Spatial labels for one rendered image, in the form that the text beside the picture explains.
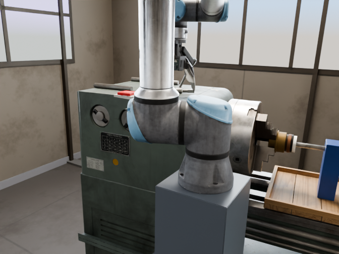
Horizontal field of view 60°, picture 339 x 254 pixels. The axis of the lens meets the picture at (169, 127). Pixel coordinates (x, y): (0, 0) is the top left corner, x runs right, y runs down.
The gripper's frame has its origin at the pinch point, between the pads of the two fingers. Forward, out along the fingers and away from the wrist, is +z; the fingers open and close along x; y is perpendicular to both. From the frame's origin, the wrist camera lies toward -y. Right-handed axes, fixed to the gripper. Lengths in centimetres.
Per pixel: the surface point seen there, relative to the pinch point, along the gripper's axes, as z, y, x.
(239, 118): 8.9, -0.5, 26.4
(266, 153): 24.3, -7.7, 37.0
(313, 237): 49, 4, 58
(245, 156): 22.8, 3.5, 30.6
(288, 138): 16.9, -9.4, 44.5
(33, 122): 67, -105, -214
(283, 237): 53, 4, 48
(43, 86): 30, -122, -212
